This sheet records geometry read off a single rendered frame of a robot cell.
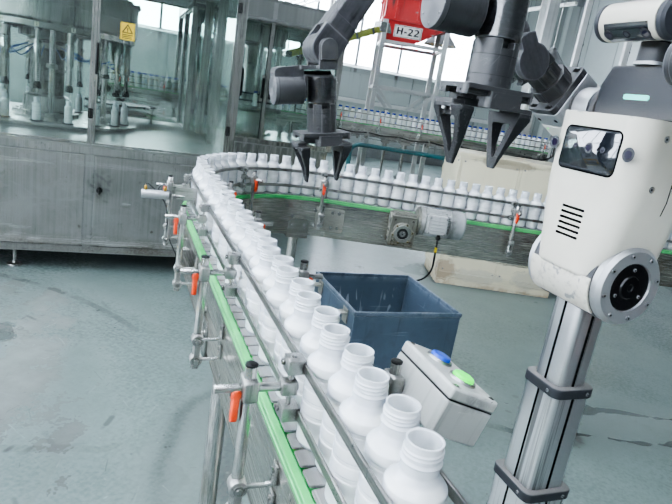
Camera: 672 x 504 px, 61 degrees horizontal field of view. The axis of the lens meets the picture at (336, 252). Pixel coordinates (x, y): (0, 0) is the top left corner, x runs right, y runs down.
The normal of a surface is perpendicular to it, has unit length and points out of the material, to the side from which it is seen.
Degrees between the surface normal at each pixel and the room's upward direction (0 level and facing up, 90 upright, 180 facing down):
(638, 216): 101
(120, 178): 90
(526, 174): 90
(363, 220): 90
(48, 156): 90
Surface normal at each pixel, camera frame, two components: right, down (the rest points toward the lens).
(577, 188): -0.93, -0.05
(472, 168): 0.04, 0.27
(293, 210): 0.38, 0.30
